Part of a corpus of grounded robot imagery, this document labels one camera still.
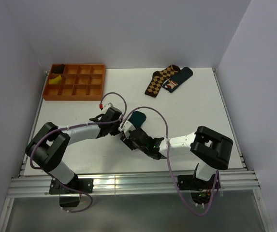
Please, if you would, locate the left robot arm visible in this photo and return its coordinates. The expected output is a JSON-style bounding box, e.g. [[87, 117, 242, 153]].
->
[[25, 106, 122, 193]]

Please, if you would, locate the brown argyle sock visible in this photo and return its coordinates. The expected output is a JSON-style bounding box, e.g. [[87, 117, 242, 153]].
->
[[145, 65, 181, 98]]

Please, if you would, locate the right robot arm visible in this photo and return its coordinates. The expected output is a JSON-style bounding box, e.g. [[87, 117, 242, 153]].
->
[[119, 124, 233, 190]]

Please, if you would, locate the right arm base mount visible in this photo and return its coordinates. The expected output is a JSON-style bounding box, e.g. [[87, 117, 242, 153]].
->
[[176, 174, 221, 206]]

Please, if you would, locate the aluminium front rail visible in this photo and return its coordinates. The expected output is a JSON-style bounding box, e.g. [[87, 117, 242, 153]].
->
[[6, 170, 260, 198]]

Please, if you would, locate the rolled yellow sock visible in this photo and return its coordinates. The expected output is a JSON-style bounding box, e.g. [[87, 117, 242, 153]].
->
[[48, 75, 62, 85]]

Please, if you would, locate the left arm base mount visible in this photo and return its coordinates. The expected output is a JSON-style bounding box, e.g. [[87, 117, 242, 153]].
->
[[49, 177, 94, 210]]

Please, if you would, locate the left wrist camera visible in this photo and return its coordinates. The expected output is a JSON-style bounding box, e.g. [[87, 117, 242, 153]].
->
[[99, 102, 113, 112]]

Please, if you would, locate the rolled black sock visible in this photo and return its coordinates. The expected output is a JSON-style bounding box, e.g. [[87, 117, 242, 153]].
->
[[51, 64, 65, 74]]

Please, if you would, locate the green reindeer sock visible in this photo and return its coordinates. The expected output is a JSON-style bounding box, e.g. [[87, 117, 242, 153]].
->
[[128, 111, 146, 129]]

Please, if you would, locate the navy snowman sock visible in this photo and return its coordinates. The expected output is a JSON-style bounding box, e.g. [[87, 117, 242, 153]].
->
[[162, 67, 193, 93]]

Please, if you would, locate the orange compartment tray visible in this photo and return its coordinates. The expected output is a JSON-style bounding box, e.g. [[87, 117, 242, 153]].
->
[[43, 63, 106, 101]]

